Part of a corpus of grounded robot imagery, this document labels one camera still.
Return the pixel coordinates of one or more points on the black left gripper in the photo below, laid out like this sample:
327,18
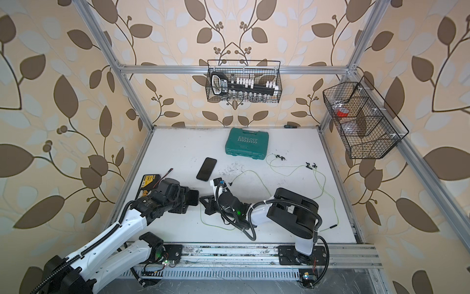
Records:
182,191

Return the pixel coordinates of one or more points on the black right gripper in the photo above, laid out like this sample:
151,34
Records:
210,204

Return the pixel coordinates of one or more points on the blue-edged black smartphone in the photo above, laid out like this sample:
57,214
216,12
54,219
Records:
205,172

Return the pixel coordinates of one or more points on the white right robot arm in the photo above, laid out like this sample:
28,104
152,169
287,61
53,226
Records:
293,212

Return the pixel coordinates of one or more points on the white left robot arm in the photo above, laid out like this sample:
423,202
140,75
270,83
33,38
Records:
122,246

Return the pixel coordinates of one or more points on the black yellow battery pack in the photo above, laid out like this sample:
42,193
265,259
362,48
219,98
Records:
148,183

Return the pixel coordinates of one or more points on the red black battery lead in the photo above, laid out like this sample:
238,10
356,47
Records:
163,177

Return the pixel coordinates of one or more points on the green plastic tool case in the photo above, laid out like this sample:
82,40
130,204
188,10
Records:
250,144

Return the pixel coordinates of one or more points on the socket wrench set in basket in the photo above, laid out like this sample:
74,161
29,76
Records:
229,84

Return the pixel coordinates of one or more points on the red item in right basket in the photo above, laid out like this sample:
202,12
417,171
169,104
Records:
341,110

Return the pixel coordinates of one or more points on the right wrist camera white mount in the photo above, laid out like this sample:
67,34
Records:
218,185

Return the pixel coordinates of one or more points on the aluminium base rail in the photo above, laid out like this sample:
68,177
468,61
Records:
266,262

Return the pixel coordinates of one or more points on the black wire basket back wall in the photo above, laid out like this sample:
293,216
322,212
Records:
259,69

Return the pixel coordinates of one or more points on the black wire basket wall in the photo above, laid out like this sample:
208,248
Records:
372,128
259,69

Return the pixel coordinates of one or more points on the aluminium frame post left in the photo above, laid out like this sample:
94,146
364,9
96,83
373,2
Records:
86,14

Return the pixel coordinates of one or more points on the aluminium frame post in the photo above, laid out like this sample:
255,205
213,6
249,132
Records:
86,14
346,73

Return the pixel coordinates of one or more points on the black wire basket right wall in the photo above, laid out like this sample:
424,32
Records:
372,128

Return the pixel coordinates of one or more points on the aluminium frame post right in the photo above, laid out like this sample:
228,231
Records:
346,73

